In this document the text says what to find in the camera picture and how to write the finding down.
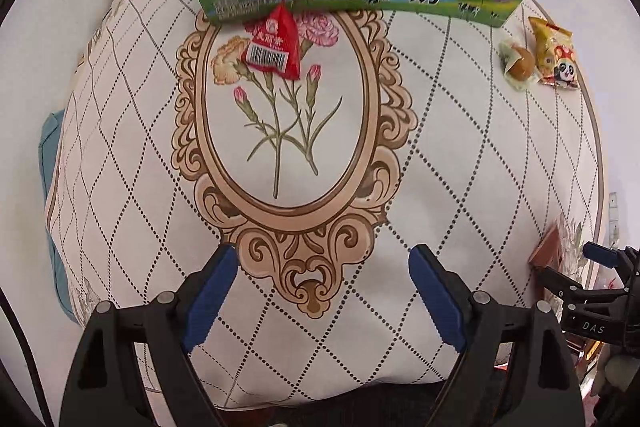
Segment dark red snack pack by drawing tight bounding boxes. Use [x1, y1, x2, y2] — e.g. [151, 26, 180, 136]
[528, 221, 564, 271]

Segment yellow panda snack bag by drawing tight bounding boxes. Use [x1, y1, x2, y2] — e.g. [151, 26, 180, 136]
[528, 16, 579, 90]

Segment red triangular snack pack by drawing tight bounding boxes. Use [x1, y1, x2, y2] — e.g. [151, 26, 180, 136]
[242, 2, 302, 81]

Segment white diamond-pattern quilt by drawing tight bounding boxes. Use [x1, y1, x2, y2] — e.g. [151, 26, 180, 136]
[47, 0, 603, 410]

